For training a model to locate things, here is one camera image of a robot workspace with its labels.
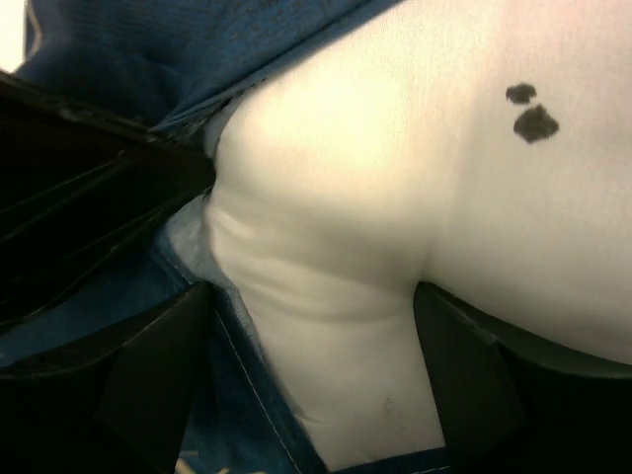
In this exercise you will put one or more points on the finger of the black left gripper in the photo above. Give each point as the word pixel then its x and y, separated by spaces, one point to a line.
pixel 78 187

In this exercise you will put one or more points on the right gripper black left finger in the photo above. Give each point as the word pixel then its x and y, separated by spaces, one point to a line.
pixel 116 401

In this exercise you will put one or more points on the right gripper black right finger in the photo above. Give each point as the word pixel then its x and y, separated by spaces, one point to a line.
pixel 512 402

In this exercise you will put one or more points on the blue pillowcase with gold script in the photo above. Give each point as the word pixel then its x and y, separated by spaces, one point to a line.
pixel 123 59

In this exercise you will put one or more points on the white pillow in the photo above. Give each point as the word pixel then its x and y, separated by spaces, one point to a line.
pixel 484 146

